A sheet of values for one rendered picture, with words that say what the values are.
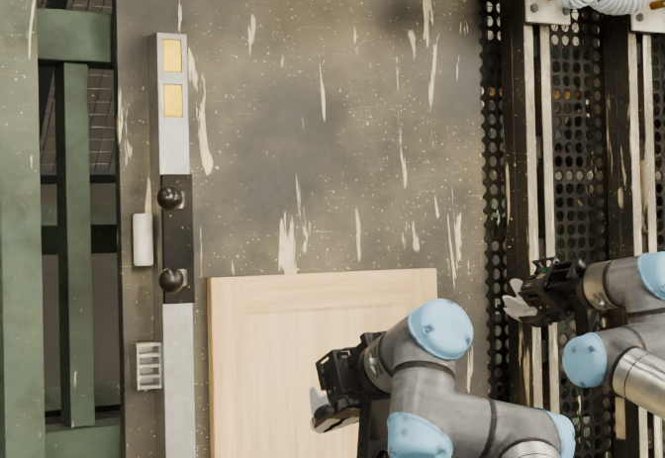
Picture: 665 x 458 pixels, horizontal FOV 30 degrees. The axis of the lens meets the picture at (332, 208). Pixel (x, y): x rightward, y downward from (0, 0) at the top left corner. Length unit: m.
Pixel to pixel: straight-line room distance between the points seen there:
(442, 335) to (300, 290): 0.63
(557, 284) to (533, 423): 0.58
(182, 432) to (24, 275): 0.35
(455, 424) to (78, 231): 0.77
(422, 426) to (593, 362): 0.45
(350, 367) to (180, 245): 0.42
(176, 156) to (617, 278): 0.71
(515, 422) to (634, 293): 0.52
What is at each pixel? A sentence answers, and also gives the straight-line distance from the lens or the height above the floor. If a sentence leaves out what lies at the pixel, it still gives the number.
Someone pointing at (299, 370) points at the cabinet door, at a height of 1.21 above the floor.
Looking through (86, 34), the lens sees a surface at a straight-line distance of 2.00.
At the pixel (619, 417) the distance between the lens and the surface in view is 2.50.
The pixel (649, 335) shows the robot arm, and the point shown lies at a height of 1.54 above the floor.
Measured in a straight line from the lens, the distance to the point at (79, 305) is 1.98.
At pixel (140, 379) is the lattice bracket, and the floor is 1.21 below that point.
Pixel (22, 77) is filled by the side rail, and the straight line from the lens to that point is 1.87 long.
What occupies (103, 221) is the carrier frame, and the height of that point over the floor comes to 0.79.
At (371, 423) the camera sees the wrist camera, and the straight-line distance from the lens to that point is 1.61.
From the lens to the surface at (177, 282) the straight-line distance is 1.81.
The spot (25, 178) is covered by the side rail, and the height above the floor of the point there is 1.48.
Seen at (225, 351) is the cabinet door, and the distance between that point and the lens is 2.00.
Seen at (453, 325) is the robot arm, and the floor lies 1.68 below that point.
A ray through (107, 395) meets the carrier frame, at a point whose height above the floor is 0.18.
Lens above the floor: 2.50
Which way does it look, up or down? 31 degrees down
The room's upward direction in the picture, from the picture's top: 20 degrees clockwise
